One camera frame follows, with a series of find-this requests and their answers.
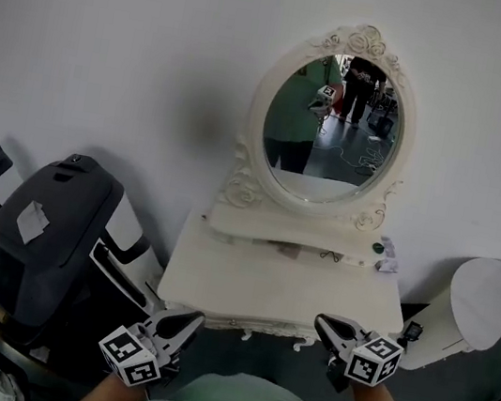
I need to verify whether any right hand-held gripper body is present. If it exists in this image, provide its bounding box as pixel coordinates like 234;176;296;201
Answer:
325;316;408;392

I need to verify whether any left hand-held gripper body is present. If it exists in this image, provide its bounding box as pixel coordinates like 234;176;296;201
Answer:
92;301;199;394

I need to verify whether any person's left forearm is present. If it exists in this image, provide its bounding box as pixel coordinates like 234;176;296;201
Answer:
68;362;156;401

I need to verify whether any white vanity dressing table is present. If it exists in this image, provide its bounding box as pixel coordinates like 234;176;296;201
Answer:
151;193;419;368

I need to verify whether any small purple packet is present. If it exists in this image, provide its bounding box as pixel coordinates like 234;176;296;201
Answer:
378;235;400;261

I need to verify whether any white ribbed round side table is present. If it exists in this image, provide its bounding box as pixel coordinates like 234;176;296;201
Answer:
398;245;501;386

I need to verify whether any black exercise machine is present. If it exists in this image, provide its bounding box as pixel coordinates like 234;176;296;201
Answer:
0;141;175;395

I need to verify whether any grey tape patch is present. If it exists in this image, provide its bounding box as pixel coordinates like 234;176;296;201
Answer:
13;198;53;249

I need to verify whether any oval white-framed mirror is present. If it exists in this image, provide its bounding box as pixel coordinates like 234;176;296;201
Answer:
215;4;432;238

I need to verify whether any small black action camera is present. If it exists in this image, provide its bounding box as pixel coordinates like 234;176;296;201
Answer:
401;319;425;343

